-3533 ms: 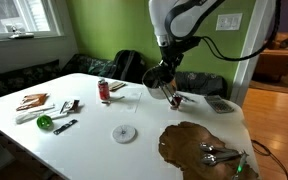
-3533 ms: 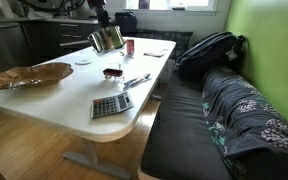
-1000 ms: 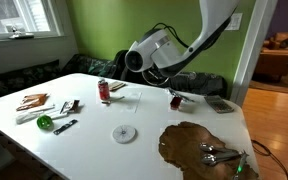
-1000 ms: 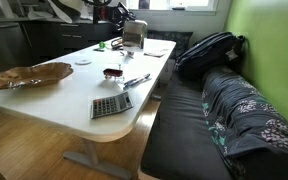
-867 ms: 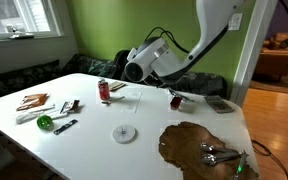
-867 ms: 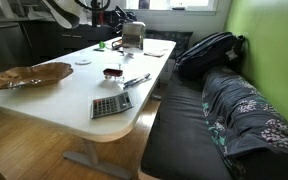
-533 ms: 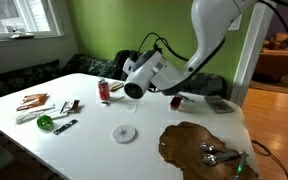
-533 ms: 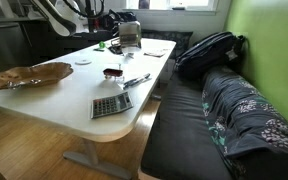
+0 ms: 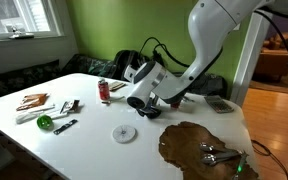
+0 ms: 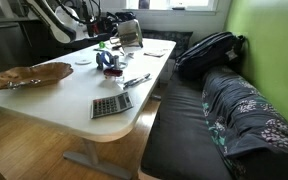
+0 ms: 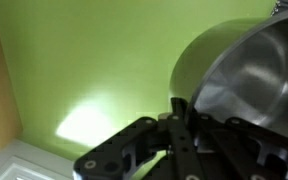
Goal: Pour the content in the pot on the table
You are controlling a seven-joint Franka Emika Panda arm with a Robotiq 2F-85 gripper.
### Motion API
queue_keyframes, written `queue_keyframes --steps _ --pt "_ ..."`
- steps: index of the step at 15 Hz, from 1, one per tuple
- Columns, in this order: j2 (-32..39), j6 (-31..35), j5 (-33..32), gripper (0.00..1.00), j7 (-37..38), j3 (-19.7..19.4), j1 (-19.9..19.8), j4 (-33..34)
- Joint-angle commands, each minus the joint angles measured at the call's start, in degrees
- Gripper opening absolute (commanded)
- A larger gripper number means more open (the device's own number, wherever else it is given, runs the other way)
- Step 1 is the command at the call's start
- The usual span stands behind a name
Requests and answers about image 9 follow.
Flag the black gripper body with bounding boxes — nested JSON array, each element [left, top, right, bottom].
[[143, 96, 164, 116]]

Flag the white round disc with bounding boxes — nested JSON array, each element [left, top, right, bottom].
[[111, 124, 138, 145]]

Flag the red case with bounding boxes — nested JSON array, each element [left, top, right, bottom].
[[169, 99, 185, 111]]

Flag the tan card box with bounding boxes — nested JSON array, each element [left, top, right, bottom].
[[107, 80, 127, 92]]

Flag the brown wooden slab mat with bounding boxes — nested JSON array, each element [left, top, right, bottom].
[[158, 120, 260, 180]]

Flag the red soda can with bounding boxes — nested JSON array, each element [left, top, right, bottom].
[[97, 78, 111, 102]]

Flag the black backpack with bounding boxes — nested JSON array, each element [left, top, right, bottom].
[[111, 49, 152, 81]]

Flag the dark floral bench cushion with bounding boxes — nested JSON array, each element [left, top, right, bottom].
[[62, 53, 118, 80], [183, 72, 228, 98], [0, 59, 62, 102]]

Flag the grey calculator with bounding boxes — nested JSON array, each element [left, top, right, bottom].
[[203, 94, 235, 115]]

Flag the metal measuring spoon set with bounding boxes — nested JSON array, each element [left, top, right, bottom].
[[198, 141, 250, 180]]

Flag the silver and brown sachet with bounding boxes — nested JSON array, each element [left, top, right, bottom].
[[59, 99, 82, 115]]

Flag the black and silver bar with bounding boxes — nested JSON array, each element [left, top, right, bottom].
[[52, 118, 79, 136]]

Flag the green round ball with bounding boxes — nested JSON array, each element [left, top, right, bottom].
[[36, 114, 55, 131]]

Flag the white plastic packet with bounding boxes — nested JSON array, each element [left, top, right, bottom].
[[15, 104, 70, 125]]

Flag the brown leather sofa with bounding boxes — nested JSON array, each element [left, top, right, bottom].
[[252, 31, 288, 83]]

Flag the small white figurine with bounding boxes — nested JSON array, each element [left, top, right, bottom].
[[8, 25, 35, 41]]

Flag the white framed window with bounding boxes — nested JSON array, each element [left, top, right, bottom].
[[0, 0, 65, 42]]

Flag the thin black cable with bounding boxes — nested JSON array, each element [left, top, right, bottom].
[[138, 36, 191, 69]]

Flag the white door frame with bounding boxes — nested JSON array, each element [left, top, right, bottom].
[[230, 13, 274, 108]]

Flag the thin floor cable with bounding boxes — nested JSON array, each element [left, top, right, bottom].
[[250, 138, 288, 180]]

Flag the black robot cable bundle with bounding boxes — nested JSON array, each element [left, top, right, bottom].
[[253, 8, 288, 66]]

